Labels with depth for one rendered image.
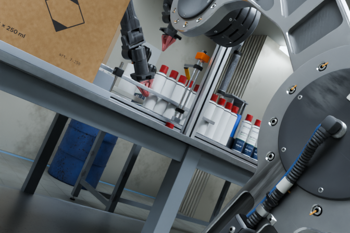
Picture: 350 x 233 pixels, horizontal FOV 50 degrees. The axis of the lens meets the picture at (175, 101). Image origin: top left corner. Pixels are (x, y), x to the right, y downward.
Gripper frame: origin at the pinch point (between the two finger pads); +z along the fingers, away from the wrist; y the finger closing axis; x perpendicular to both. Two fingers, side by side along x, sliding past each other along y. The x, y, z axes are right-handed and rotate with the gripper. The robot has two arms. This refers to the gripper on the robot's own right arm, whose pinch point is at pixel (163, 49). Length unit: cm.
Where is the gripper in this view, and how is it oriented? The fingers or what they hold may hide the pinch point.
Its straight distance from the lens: 183.6
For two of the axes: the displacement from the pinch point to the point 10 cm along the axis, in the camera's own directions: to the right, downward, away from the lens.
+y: -7.1, -3.7, -6.0
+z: -4.0, 9.1, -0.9
